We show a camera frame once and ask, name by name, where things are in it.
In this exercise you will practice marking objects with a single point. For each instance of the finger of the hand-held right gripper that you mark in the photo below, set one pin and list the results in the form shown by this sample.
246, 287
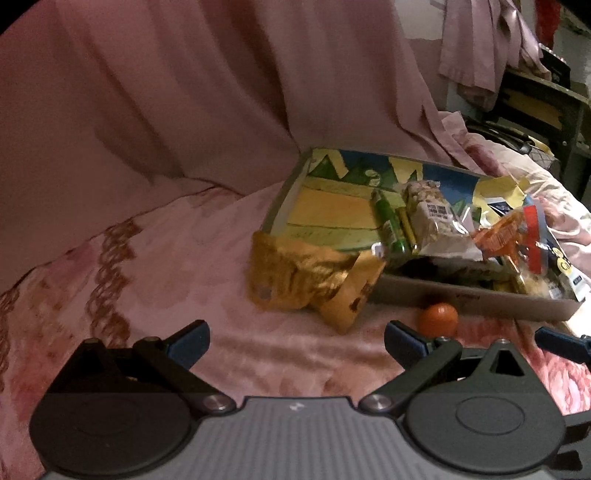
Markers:
561, 342

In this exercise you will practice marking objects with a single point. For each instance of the red strip packet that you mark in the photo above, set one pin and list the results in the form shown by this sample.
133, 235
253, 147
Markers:
535, 240

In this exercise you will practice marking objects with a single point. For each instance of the black fan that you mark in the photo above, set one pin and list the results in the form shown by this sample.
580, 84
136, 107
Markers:
508, 138

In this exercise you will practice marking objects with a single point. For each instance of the floral bedsheet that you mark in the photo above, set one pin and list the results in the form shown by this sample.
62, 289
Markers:
184, 286

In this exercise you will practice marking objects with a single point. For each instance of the gold stick packet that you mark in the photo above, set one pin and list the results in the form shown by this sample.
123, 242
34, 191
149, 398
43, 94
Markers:
407, 230

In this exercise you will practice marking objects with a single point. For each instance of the orange mandarin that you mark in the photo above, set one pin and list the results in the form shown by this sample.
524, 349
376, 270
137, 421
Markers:
438, 321

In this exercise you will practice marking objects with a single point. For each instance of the long orange wall decoration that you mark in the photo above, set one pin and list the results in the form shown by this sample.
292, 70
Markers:
547, 21

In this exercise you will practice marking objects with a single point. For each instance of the black box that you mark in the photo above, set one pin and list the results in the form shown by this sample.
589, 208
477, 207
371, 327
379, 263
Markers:
556, 64

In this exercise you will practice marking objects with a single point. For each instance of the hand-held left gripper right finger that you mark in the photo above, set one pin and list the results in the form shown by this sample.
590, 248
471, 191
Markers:
405, 344

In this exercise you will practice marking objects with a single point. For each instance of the blue yellow printed cardboard box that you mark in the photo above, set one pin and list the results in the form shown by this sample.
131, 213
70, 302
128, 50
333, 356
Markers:
332, 207

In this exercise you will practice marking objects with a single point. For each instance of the clear nut bar packet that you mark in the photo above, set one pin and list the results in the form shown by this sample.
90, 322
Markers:
429, 212

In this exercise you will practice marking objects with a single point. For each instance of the golden snack bag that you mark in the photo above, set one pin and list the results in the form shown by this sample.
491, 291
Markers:
295, 272

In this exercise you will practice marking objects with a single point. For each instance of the large pink curtain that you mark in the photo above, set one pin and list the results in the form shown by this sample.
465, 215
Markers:
184, 92

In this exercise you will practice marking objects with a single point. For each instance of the tied lilac curtain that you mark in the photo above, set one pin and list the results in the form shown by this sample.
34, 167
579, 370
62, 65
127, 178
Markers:
475, 41

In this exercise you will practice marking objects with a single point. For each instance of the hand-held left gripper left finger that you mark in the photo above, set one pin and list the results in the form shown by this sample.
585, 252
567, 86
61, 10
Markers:
189, 345

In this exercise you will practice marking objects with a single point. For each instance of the orange snack packet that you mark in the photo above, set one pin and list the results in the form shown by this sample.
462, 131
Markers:
501, 233

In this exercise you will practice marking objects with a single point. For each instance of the green stick packet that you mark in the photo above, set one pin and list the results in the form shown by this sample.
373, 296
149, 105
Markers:
388, 221

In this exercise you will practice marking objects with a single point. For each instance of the wooden desk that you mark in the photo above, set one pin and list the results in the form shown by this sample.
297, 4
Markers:
535, 106

